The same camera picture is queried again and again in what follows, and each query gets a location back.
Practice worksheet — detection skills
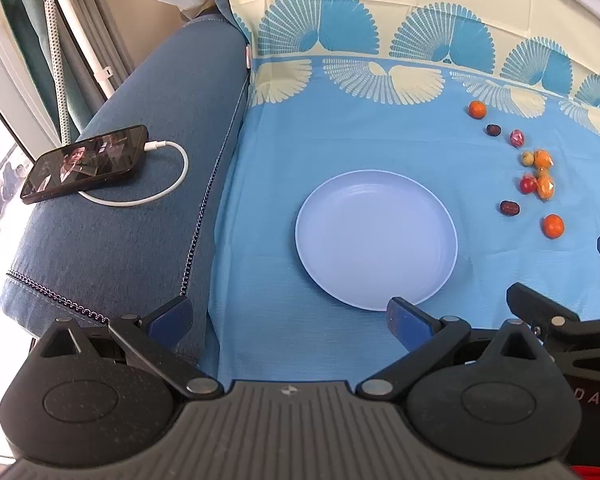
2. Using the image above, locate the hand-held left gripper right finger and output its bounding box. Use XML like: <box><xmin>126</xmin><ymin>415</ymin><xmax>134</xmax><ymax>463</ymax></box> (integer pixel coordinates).
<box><xmin>355</xmin><ymin>296</ymin><xmax>553</xmax><ymax>402</ymax></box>

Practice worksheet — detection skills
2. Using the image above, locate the white charging cable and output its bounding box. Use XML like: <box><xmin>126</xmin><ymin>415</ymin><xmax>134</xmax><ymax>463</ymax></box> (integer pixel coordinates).
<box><xmin>77</xmin><ymin>140</ymin><xmax>190</xmax><ymax>207</ymax></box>

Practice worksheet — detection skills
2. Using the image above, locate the green curtain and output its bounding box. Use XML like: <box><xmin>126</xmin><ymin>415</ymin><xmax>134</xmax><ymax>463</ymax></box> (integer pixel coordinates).
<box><xmin>0</xmin><ymin>0</ymin><xmax>81</xmax><ymax>146</ymax></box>

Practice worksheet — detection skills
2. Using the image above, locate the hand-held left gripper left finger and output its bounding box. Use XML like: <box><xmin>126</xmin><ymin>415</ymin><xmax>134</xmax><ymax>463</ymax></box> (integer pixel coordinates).
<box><xmin>40</xmin><ymin>296</ymin><xmax>224</xmax><ymax>402</ymax></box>

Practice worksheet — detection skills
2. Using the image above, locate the pale blue round plate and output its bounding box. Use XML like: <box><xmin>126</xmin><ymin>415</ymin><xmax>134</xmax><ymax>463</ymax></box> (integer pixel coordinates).
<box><xmin>295</xmin><ymin>170</ymin><xmax>459</xmax><ymax>311</ymax></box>

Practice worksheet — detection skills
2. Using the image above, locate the white pole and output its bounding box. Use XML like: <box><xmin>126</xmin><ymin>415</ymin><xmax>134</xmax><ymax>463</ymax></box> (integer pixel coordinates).
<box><xmin>50</xmin><ymin>0</ymin><xmax>117</xmax><ymax>101</ymax></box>

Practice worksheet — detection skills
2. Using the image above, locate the blue fabric sofa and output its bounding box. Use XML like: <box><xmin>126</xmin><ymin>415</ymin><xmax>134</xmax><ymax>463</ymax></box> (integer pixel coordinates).
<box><xmin>0</xmin><ymin>12</ymin><xmax>251</xmax><ymax>363</ymax></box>

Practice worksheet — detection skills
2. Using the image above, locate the black smartphone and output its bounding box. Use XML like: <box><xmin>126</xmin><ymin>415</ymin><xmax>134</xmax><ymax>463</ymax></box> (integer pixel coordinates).
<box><xmin>20</xmin><ymin>125</ymin><xmax>148</xmax><ymax>206</ymax></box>

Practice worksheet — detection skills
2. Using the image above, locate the blue and cream printed cloth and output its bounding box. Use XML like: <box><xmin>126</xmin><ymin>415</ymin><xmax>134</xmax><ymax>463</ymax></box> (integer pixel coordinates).
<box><xmin>200</xmin><ymin>0</ymin><xmax>600</xmax><ymax>391</ymax></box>

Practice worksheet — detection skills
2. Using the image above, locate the grey curtain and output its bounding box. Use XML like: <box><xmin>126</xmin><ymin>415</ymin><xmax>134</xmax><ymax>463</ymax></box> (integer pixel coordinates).
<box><xmin>47</xmin><ymin>0</ymin><xmax>136</xmax><ymax>106</ymax></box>

